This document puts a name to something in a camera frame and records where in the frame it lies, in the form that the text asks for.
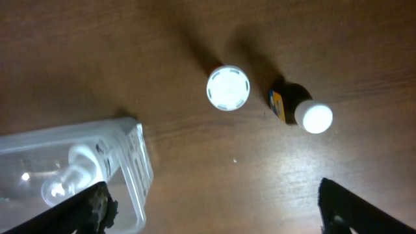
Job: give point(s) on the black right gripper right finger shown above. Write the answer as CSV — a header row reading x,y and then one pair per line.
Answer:
x,y
344,212

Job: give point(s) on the white spray bottle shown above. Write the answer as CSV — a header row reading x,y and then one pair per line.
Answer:
x,y
83,171

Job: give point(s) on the clear plastic container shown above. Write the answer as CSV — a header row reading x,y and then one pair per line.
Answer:
x,y
29,159

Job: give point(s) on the orange tablet tube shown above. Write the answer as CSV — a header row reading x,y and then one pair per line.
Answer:
x,y
228,88

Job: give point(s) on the dark brown medicine bottle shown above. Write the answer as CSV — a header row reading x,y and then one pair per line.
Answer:
x,y
294,105

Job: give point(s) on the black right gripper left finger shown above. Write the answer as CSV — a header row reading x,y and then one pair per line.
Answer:
x,y
92,211

